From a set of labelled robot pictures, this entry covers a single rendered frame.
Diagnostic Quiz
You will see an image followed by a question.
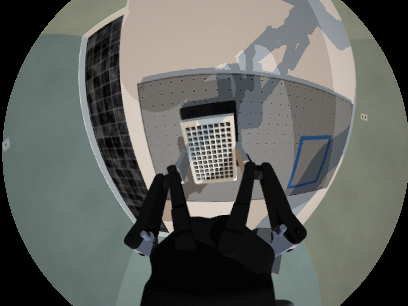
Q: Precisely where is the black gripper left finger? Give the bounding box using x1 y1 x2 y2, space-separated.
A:
124 148 197 258

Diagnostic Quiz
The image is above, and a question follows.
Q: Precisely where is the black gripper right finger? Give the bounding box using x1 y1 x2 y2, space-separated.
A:
218 142 307 258

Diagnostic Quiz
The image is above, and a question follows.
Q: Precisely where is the white well plate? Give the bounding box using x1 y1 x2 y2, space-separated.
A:
180 113 237 184

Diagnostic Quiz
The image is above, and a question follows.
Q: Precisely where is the black flat rectangular plate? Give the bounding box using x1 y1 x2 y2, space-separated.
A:
180 100 238 141

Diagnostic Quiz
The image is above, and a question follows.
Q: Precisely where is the blue tape outline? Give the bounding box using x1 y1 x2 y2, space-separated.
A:
287 135 332 189

